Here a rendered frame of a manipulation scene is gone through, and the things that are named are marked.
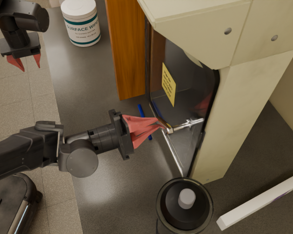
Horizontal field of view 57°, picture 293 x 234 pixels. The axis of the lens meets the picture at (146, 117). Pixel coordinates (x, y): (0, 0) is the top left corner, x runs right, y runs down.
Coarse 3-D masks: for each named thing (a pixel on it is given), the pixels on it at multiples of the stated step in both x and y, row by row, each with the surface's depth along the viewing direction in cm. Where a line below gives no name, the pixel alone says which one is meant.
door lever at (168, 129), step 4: (160, 120) 60; (164, 120) 60; (160, 124) 59; (164, 124) 57; (168, 124) 57; (180, 124) 56; (184, 124) 56; (188, 124) 56; (164, 128) 57; (168, 128) 55; (172, 128) 55; (176, 128) 56; (180, 128) 56; (184, 128) 56; (188, 128) 56; (164, 132) 56; (168, 132) 55; (172, 132) 56
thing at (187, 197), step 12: (168, 192) 50; (180, 192) 48; (192, 192) 47; (204, 192) 51; (168, 204) 49; (180, 204) 48; (192, 204) 48; (204, 204) 49; (168, 216) 49; (180, 216) 48; (192, 216) 48; (204, 216) 49; (180, 228) 48; (192, 228) 48
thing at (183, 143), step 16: (160, 48) 60; (176, 48) 51; (160, 64) 64; (176, 64) 54; (192, 64) 46; (160, 80) 67; (176, 80) 56; (192, 80) 48; (208, 80) 42; (160, 96) 72; (176, 96) 59; (192, 96) 50; (208, 96) 44; (160, 112) 76; (176, 112) 62; (192, 112) 53; (208, 112) 46; (192, 128) 55; (176, 144) 70; (192, 144) 58; (176, 160) 74; (192, 160) 61
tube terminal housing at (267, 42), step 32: (256, 0) 29; (288, 0) 31; (256, 32) 33; (288, 32) 35; (256, 64) 39; (288, 64) 42; (224, 96) 43; (256, 96) 46; (160, 128) 86; (224, 128) 52; (224, 160) 66
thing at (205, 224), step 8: (168, 184) 53; (200, 184) 53; (160, 192) 52; (208, 192) 52; (160, 208) 50; (160, 216) 49; (208, 216) 49; (160, 224) 56; (168, 224) 49; (160, 232) 60; (168, 232) 54; (176, 232) 48; (184, 232) 48; (192, 232) 48
